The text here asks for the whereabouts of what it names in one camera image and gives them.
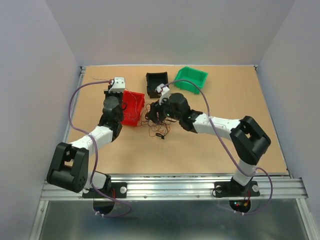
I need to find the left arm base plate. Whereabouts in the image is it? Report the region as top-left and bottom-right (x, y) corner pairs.
(82, 181), (128, 199)

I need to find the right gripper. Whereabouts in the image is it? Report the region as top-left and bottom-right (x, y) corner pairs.
(144, 94), (182, 124)

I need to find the aluminium rail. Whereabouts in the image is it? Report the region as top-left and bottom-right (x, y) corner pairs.
(29, 66), (87, 240)
(41, 173), (310, 201)

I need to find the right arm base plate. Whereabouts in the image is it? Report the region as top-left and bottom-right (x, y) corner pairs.
(212, 180), (261, 198)

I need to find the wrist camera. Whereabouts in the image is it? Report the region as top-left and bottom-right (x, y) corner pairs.
(155, 83), (171, 106)
(108, 76), (126, 93)

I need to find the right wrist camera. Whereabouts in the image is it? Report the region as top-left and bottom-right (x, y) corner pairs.
(155, 83), (171, 106)

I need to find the black plastic bin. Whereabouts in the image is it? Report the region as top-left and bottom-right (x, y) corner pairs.
(146, 72), (169, 99)

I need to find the red plastic bin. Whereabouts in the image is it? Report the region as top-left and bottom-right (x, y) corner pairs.
(121, 90), (145, 127)

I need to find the green plastic bin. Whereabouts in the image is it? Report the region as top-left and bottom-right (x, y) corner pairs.
(173, 66), (208, 95)

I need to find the thin wire bundle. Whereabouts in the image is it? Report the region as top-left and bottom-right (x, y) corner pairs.
(139, 103), (180, 141)

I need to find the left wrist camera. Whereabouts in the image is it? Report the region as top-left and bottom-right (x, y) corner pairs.
(108, 76), (126, 93)

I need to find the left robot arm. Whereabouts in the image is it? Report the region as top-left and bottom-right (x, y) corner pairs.
(46, 79), (126, 193)

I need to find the aluminium front rail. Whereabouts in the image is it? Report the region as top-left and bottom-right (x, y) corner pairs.
(41, 173), (310, 201)

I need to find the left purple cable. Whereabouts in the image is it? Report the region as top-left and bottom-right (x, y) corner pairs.
(68, 79), (133, 218)

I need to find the aluminium left side rail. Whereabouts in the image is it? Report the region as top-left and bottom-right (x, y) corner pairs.
(29, 66), (87, 240)

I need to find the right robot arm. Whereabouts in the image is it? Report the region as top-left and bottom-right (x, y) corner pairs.
(146, 93), (271, 195)

